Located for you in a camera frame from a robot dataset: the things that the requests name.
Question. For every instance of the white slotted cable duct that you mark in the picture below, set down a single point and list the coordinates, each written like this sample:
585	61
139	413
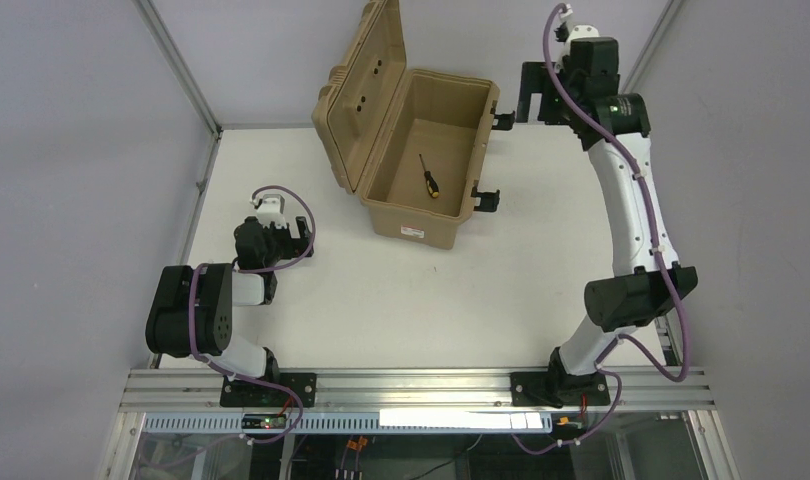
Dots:
385	421

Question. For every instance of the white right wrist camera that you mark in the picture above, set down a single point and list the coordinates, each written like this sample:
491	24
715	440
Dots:
569	31

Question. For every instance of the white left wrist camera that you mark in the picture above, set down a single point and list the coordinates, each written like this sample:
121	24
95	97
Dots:
269	210

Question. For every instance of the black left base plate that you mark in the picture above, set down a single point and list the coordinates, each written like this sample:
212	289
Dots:
242	394

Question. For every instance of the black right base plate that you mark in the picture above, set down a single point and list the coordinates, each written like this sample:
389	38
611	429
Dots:
531	391

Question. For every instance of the black yellow screwdriver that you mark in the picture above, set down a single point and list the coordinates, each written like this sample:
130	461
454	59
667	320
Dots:
431	184

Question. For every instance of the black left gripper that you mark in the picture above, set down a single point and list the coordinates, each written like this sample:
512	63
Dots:
299	237

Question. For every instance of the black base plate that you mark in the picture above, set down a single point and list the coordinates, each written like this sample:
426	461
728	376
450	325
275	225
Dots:
531	391
242	394

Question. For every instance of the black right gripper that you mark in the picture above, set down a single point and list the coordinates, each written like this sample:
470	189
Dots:
530	92

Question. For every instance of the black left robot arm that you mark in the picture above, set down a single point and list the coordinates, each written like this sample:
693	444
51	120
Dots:
191	313

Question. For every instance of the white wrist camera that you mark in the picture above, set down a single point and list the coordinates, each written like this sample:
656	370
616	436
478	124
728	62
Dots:
269	210
569	31

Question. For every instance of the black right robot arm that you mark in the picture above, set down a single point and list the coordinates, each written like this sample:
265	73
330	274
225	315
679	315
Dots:
581	91

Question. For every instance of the aluminium mounting rail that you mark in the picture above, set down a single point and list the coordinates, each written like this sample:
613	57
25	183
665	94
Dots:
639	389

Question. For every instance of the tan plastic storage bin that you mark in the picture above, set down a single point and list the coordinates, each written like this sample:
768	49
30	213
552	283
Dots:
375	115

